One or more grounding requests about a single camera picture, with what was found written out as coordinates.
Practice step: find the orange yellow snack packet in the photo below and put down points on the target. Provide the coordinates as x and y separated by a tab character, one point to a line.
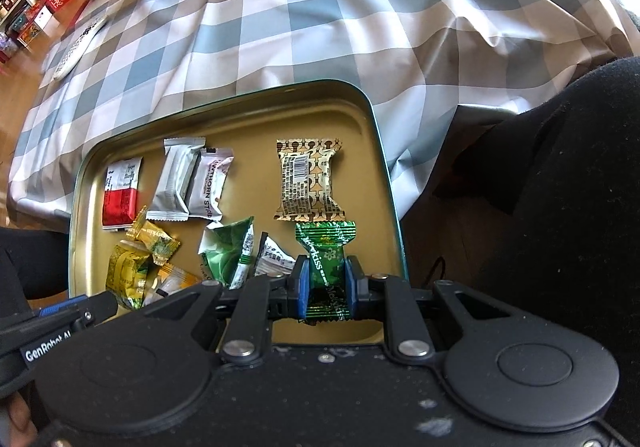
175	282

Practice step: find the black silver snack packet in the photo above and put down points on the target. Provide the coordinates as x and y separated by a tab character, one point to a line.
272	257

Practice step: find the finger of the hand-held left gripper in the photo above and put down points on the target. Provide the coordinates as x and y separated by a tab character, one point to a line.
52	311

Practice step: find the red and white snack packet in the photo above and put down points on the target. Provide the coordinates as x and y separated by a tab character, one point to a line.
120	199

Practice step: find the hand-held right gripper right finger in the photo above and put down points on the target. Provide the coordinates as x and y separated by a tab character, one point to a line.
350	287

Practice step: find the white remote control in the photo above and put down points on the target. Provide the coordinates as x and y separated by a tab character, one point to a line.
77	49

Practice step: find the green leaf print snack packet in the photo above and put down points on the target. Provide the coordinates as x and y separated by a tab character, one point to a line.
225	252

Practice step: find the person's black trousers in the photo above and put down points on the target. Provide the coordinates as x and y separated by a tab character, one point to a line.
575	177

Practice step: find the gold tin box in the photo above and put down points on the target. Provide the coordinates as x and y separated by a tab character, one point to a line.
250	127

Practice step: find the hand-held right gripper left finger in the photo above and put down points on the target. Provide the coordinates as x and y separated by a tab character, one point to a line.
301	284

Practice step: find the long white snack packet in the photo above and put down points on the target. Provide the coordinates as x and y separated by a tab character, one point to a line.
172	182

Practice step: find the silver hawthorn stick packet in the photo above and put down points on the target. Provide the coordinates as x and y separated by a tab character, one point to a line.
207	187

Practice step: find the gold brown patterned snack packet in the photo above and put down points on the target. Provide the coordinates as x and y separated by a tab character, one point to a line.
306	177

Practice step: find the blue grey checked tablecloth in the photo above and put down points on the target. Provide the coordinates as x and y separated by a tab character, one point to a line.
350	17

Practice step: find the person's left hand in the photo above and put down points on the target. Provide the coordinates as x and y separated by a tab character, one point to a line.
22	419

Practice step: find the green foil candy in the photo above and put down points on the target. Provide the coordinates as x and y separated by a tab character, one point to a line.
327	252

